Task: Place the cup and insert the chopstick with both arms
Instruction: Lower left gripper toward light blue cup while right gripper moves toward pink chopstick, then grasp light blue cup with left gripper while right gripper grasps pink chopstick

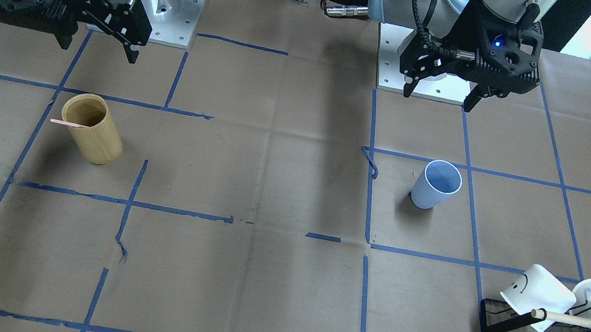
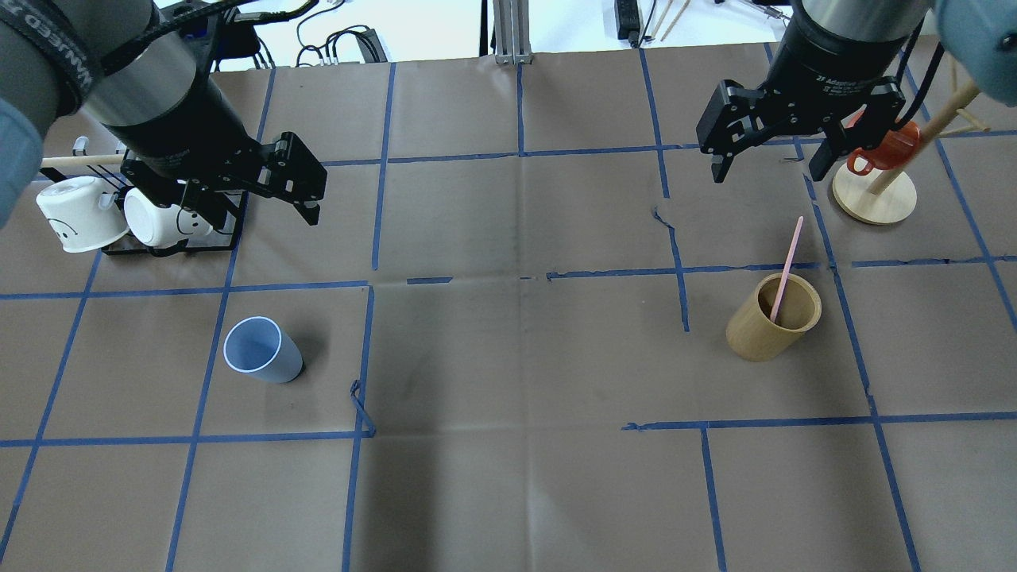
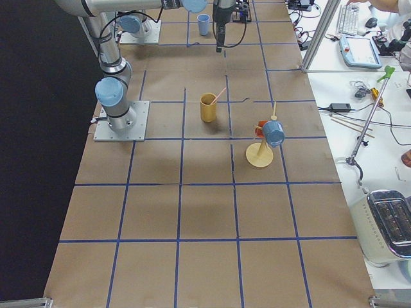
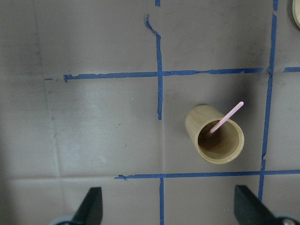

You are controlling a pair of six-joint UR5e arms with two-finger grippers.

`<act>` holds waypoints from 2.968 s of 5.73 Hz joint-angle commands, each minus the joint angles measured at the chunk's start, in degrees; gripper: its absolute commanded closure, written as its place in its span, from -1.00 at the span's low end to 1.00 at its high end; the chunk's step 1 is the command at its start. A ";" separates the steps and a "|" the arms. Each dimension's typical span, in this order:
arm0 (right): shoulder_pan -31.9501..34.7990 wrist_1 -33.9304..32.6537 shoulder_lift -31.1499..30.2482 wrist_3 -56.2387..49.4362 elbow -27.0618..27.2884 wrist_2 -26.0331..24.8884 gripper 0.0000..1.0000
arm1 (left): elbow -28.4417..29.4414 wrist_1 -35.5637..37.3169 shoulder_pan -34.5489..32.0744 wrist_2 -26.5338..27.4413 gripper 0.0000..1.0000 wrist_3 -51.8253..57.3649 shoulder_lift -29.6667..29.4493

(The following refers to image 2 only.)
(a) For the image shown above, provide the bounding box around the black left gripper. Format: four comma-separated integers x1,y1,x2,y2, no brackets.
180,131,327,226

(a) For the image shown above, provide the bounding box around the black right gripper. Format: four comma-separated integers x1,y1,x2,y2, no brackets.
696,77,905,184

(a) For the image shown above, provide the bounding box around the pink chopstick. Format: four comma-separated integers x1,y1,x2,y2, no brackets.
769,216,804,323

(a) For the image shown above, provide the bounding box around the light blue plastic cup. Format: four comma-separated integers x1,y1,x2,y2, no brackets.
222,316,305,384

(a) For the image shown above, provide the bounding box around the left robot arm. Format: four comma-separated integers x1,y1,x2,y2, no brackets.
1,1,327,229

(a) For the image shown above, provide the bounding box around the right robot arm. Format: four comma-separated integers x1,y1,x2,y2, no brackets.
696,1,1016,184

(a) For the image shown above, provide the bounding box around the wooden mug tree stand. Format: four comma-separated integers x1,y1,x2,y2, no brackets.
831,79,991,226

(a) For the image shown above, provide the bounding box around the orange mug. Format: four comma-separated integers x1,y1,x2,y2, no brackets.
845,121,922,176

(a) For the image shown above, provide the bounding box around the wooden chopstick on desk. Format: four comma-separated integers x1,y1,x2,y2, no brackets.
658,0,690,42

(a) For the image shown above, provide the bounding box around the bamboo cylinder holder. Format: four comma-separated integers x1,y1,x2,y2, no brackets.
724,274,823,362

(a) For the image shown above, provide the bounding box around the black power adapter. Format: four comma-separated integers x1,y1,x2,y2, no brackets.
613,0,643,46

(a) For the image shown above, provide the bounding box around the white smiley mug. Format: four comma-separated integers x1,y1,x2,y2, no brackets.
36,176,130,253

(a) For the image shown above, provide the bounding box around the black wire mug rack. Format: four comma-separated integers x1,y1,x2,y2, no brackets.
36,137,246,258

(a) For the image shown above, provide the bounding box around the aluminium frame post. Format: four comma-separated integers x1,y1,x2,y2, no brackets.
493,0,533,65

